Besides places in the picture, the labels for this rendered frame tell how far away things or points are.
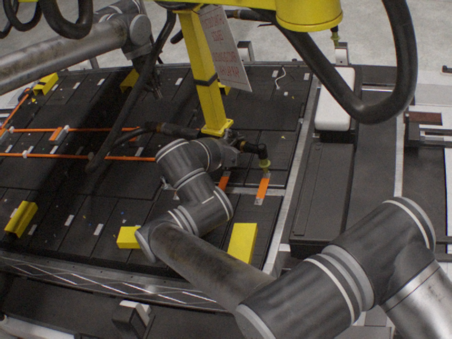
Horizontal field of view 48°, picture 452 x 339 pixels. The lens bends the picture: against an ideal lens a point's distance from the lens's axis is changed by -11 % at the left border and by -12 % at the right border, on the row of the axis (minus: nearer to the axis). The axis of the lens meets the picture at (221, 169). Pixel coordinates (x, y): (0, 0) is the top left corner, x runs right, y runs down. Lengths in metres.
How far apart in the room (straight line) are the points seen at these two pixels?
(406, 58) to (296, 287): 0.39
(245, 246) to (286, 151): 0.48
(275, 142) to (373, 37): 2.87
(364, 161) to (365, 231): 1.04
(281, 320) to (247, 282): 0.17
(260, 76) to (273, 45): 2.31
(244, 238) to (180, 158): 0.32
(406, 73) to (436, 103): 1.75
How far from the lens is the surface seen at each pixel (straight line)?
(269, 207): 1.84
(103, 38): 1.62
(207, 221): 1.56
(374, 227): 0.95
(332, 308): 0.88
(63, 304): 1.95
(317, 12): 0.71
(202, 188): 1.57
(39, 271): 2.00
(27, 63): 1.42
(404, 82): 0.79
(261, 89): 2.35
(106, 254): 1.85
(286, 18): 0.73
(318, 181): 1.74
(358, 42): 4.72
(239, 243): 1.70
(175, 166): 1.58
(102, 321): 1.85
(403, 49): 0.76
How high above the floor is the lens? 2.30
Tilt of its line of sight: 40 degrees down
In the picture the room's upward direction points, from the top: 14 degrees counter-clockwise
